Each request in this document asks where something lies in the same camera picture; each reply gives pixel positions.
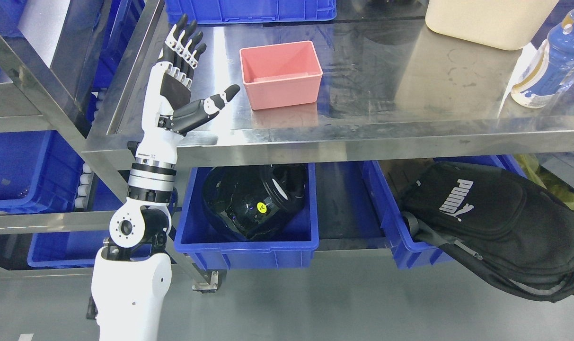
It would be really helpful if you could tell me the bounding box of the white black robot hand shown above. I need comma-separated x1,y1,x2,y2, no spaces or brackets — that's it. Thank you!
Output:
134,14,240,166

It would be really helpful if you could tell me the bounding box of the pink plastic storage box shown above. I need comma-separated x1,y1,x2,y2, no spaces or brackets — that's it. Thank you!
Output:
239,40,323,110

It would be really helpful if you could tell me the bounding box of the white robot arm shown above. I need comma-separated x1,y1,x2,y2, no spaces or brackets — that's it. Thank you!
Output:
91,138,178,341

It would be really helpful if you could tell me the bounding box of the blue bin top shelf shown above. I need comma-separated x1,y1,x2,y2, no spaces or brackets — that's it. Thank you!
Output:
165,0,338,25

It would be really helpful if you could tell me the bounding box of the steel cart shelf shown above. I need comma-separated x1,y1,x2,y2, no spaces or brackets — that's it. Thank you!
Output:
82,0,574,292

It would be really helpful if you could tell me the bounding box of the cream plastic container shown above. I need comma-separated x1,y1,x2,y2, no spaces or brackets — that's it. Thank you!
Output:
425,0,558,51

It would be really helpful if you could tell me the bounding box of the steel rack left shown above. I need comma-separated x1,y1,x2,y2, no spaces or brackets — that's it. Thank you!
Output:
0,0,126,280

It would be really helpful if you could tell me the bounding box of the black helmet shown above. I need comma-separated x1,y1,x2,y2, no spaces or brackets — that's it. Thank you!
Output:
202,163,308,242

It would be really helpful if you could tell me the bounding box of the blue bin left rack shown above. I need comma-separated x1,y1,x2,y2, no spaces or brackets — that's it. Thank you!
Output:
0,130,84,215

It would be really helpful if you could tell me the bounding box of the blue bin lower left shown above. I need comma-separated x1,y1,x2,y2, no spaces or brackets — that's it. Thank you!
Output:
26,227,110,269

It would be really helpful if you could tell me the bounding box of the blue bin holding helmet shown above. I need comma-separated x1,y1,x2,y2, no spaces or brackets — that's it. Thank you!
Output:
175,163,320,270

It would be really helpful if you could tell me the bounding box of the blue bin under bag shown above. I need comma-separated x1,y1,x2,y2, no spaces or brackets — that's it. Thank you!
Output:
360,154,526,269

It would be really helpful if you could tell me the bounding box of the black Puma bag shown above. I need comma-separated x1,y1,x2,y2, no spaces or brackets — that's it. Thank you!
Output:
398,162,574,303

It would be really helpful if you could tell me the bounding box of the blue drink bottle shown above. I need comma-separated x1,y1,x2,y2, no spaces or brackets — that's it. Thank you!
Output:
511,9,574,108

